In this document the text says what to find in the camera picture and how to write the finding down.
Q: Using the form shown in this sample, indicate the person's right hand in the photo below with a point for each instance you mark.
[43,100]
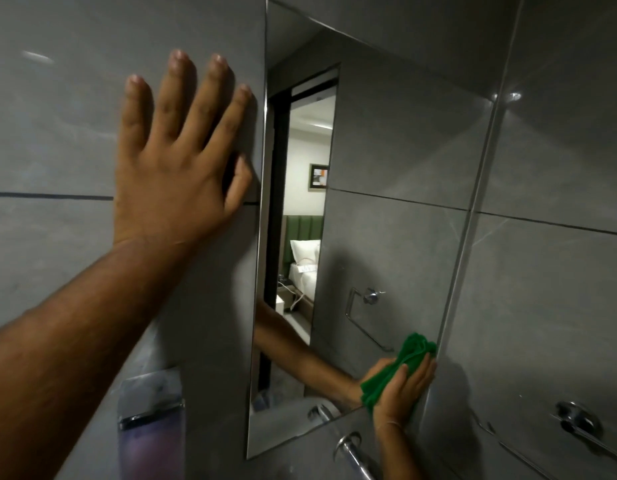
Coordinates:
[401,397]

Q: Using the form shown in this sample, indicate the person's left hand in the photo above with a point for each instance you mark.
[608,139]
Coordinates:
[168,189]

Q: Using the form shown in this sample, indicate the person's left thumb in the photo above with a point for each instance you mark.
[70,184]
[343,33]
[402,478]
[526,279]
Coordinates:
[240,184]

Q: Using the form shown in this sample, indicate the person's left little finger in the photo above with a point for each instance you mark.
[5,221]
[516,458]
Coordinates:
[136,112]

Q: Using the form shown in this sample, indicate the person's left middle finger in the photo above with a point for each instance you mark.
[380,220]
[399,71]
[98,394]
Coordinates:
[208,97]

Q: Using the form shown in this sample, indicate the person's right fingers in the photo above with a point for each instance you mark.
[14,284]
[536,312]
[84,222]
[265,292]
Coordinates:
[419,377]

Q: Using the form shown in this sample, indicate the green cleaning cloth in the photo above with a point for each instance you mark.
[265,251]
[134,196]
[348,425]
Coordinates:
[396,362]

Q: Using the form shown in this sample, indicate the person's right forearm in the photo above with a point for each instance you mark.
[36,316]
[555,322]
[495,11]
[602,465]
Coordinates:
[396,457]

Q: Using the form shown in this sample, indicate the person's left forearm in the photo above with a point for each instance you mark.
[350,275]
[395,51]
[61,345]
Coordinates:
[73,354]

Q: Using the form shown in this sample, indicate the chrome faucet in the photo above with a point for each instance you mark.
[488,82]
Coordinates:
[353,457]

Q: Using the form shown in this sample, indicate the chrome towel holder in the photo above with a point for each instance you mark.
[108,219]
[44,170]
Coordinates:
[581,422]

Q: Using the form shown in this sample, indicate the frameless wall mirror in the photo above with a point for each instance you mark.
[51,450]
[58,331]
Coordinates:
[388,194]

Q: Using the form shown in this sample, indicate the clear wall soap dispenser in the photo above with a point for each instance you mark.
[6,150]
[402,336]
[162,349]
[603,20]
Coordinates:
[151,429]

